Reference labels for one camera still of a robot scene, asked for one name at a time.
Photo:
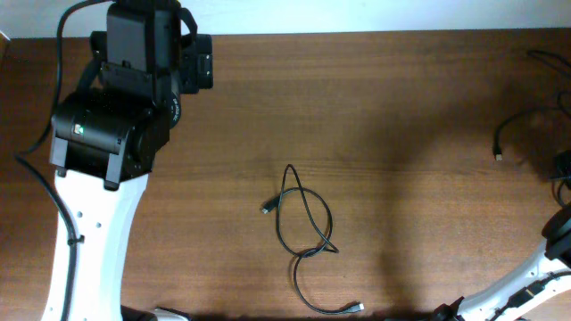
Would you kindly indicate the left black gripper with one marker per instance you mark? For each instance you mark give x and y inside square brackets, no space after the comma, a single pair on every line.
[197,66]

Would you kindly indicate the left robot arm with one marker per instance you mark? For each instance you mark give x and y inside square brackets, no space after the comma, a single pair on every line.
[106,134]

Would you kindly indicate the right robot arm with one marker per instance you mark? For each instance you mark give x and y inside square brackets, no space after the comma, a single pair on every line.
[545,274]

